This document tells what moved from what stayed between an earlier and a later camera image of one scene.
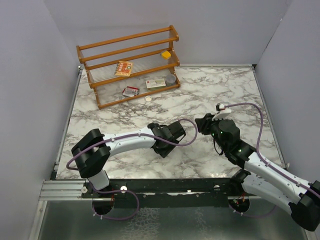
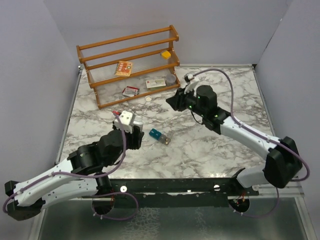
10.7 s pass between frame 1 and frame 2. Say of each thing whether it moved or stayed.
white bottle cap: stayed
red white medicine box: stayed
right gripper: moved
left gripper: moved
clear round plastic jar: stayed
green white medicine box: stayed
